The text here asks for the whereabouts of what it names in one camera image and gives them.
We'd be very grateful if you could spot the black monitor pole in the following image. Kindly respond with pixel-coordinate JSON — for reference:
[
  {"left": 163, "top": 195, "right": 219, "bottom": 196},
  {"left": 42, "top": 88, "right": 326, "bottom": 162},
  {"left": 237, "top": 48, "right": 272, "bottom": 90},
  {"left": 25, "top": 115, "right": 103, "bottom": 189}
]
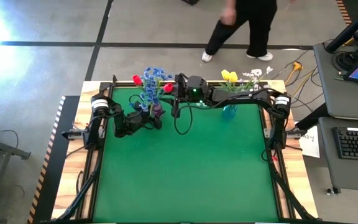
[{"left": 324, "top": 1, "right": 358, "bottom": 54}]

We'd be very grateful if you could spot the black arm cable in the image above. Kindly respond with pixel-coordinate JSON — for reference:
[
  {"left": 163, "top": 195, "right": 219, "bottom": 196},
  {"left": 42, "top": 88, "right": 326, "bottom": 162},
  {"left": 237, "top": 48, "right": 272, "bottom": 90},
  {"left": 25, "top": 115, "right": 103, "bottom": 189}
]
[
  {"left": 173, "top": 93, "right": 262, "bottom": 136},
  {"left": 128, "top": 94, "right": 155, "bottom": 131}
]

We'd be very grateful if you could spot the blue flower bunch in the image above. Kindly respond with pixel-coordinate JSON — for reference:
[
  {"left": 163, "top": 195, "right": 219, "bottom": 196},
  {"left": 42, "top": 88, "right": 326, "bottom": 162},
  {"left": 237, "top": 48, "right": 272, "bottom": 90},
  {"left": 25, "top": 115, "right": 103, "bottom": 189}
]
[
  {"left": 129, "top": 90, "right": 161, "bottom": 113},
  {"left": 140, "top": 66, "right": 174, "bottom": 103}
]

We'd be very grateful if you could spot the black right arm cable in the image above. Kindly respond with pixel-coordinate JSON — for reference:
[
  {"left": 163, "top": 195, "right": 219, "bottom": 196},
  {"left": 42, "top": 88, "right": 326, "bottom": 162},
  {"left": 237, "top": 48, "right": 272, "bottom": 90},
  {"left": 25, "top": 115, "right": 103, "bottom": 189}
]
[{"left": 173, "top": 93, "right": 262, "bottom": 136}]

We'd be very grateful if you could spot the person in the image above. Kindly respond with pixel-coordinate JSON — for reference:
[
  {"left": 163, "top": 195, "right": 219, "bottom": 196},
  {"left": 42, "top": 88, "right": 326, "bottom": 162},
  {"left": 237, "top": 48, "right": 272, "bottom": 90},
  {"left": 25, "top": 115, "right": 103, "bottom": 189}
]
[{"left": 201, "top": 0, "right": 296, "bottom": 63}]

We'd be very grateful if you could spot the blue glass vase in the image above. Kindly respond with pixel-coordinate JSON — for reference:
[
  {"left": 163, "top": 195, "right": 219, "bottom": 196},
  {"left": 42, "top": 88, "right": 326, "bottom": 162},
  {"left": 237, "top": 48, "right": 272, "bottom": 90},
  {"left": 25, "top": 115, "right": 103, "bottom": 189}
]
[{"left": 221, "top": 104, "right": 239, "bottom": 121}]

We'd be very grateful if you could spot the black keyboard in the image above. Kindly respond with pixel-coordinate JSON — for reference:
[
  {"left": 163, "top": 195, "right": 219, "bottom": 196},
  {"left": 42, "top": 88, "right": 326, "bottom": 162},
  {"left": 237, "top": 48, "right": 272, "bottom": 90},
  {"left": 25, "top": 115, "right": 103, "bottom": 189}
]
[{"left": 333, "top": 126, "right": 358, "bottom": 161}]

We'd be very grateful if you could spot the gray side desk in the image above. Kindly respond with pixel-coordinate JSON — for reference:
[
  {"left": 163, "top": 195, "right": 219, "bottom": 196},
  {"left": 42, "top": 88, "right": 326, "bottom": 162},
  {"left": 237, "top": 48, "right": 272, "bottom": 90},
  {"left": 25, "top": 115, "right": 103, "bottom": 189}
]
[{"left": 313, "top": 40, "right": 358, "bottom": 192}]

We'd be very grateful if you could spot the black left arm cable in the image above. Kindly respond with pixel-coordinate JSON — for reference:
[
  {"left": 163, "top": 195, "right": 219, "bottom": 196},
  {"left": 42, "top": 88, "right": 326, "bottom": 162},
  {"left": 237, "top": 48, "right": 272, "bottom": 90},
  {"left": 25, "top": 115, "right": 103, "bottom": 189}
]
[{"left": 128, "top": 94, "right": 155, "bottom": 131}]

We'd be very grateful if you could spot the purple glass vase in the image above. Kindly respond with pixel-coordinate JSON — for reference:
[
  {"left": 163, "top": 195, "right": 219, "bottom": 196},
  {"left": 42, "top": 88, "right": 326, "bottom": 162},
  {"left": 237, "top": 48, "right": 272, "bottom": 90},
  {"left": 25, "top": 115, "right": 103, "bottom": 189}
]
[{"left": 151, "top": 102, "right": 165, "bottom": 118}]

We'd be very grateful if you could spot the white paper sheet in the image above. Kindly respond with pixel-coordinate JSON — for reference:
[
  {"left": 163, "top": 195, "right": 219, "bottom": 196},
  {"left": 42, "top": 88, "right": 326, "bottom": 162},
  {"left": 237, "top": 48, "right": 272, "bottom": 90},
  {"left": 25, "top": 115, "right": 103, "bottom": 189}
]
[{"left": 297, "top": 126, "right": 321, "bottom": 159}]

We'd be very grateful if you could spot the green table mat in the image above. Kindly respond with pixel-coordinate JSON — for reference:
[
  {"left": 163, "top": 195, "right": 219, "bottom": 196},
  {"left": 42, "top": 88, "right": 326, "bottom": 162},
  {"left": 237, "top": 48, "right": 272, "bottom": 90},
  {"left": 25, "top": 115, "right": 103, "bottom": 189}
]
[{"left": 92, "top": 84, "right": 280, "bottom": 222}]

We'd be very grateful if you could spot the black table frame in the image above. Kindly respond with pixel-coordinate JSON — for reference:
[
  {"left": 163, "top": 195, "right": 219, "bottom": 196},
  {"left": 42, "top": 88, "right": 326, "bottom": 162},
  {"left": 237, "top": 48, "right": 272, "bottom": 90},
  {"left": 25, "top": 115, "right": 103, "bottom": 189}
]
[{"left": 54, "top": 73, "right": 323, "bottom": 224}]

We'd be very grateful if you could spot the coiled black cable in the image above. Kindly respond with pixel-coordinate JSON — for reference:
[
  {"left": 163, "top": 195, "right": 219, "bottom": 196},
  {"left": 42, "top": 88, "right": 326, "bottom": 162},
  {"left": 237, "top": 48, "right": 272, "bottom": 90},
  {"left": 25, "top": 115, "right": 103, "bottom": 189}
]
[{"left": 333, "top": 49, "right": 358, "bottom": 72}]

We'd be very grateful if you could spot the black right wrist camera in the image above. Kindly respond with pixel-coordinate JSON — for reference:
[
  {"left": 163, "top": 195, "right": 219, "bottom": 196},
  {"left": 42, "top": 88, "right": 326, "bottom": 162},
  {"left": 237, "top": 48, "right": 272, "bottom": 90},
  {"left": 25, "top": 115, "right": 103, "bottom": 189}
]
[{"left": 186, "top": 75, "right": 209, "bottom": 101}]

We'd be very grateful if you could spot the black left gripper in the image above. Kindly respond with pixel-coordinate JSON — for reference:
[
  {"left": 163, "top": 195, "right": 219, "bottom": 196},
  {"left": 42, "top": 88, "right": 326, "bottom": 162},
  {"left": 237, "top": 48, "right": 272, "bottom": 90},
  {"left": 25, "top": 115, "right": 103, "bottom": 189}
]
[{"left": 121, "top": 108, "right": 163, "bottom": 137}]

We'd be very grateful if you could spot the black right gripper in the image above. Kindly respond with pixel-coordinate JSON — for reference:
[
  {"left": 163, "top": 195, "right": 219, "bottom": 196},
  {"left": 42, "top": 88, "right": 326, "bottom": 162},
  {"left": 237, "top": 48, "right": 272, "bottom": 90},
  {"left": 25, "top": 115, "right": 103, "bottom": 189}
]
[{"left": 161, "top": 73, "right": 214, "bottom": 119}]

